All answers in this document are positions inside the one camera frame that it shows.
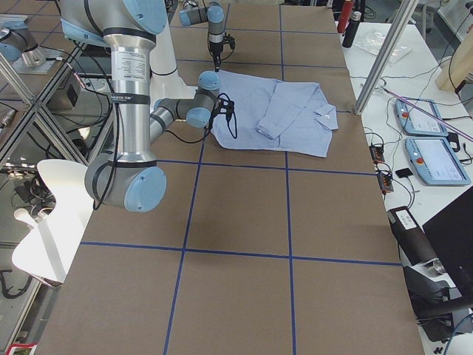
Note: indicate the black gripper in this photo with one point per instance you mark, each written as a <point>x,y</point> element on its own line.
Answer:
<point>215,49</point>

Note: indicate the light blue striped shirt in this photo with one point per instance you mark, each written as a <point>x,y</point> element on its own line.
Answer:
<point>276,115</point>

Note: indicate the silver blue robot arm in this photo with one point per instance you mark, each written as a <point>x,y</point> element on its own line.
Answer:
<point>128,176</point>
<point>214,16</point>

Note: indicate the red bottle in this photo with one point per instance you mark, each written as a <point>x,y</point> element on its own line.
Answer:
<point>344,16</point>

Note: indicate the black water bottle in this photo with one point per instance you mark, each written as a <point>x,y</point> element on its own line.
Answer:
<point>351,30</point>

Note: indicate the upper teach pendant tablet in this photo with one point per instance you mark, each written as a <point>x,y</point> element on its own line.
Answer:
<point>416,123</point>

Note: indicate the teach pendant tablet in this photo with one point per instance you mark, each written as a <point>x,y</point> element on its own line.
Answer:
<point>416,123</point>
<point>435,162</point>

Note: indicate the lower teach pendant tablet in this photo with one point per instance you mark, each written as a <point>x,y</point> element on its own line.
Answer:
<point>435,162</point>

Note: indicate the reacher grabber stick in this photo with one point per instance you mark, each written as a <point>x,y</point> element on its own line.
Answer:
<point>435,118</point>

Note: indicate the white curved chair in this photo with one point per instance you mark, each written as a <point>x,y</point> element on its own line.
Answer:
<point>48,250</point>

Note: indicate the black monitor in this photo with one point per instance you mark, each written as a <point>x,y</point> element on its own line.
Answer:
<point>449,233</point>

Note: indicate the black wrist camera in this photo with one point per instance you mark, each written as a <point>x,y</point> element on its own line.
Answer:
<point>225,106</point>
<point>230,41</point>

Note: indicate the grey aluminium frame post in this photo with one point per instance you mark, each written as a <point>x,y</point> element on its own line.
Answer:
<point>396,29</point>

